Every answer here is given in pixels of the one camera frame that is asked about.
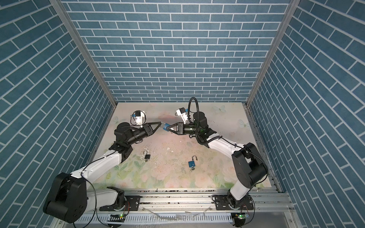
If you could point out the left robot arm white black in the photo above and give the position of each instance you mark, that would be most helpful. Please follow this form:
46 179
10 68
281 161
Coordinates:
73 194

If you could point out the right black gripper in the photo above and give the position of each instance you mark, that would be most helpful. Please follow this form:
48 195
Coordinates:
181 128

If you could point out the black padlock with keys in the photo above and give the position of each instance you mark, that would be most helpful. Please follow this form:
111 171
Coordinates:
146 155

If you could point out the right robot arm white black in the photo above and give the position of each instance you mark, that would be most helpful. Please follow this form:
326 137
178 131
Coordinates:
248 164

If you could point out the blue padlock near with key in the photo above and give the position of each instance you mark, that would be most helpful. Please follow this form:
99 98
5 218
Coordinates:
192 163

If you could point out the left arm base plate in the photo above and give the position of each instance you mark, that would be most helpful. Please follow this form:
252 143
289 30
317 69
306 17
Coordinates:
125 203

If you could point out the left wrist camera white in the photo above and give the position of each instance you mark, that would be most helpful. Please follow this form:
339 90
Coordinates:
138 118

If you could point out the floral table mat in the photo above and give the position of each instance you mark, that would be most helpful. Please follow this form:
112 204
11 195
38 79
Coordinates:
168 166

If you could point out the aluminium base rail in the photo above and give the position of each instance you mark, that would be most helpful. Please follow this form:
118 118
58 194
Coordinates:
266 209

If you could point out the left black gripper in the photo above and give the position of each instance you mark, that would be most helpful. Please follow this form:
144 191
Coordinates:
147 130

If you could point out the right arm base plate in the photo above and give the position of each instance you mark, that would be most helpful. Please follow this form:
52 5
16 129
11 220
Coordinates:
228 202

